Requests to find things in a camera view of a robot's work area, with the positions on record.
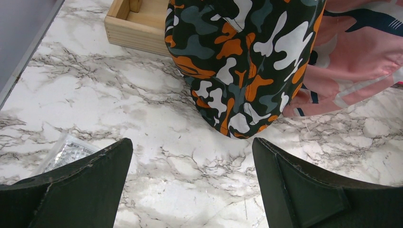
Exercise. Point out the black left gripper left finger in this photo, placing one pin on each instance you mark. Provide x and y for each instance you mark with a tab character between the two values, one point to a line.
82	194

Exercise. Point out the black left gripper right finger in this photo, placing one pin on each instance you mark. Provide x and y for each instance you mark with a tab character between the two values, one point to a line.
298	194

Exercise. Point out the wooden clothes rack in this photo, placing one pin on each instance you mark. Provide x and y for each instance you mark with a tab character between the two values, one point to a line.
138	24

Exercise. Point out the clear plastic packet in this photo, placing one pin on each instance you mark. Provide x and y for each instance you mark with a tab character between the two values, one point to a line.
66	150

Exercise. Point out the camouflage orange black garment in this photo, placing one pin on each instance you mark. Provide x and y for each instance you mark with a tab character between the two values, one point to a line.
244	60

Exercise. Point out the pink patterned garment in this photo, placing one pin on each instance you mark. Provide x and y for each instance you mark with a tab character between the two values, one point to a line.
358	53

